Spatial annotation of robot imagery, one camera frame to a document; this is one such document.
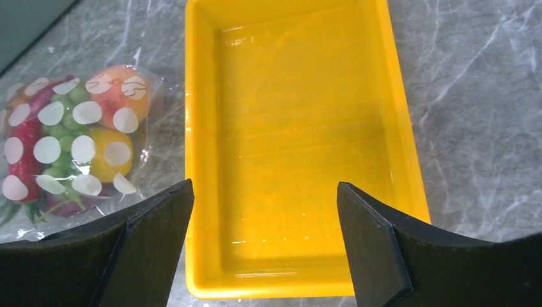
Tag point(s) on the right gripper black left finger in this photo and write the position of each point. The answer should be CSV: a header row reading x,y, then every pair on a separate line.
x,y
128,258

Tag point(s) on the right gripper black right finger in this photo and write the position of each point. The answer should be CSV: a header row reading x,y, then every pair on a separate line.
x,y
398,260

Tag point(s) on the purple toy sweet potato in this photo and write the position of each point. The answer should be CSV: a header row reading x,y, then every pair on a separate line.
x,y
84,191

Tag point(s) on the yellow toy pear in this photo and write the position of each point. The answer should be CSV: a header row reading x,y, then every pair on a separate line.
x,y
114,154

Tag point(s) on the clear zip top bag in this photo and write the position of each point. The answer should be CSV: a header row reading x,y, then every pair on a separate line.
x,y
19,103

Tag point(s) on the red toy chili pepper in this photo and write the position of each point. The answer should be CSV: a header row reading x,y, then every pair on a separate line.
x,y
28,132

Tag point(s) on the green toy grapes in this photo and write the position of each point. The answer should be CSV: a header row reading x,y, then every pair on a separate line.
x,y
57,121

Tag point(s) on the toy peach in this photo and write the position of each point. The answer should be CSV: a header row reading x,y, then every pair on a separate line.
x,y
124,96

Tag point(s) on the yellow plastic tray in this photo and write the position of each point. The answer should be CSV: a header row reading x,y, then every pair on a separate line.
x,y
283,101

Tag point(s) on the toy pineapple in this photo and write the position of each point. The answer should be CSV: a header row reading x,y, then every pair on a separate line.
x,y
32,209

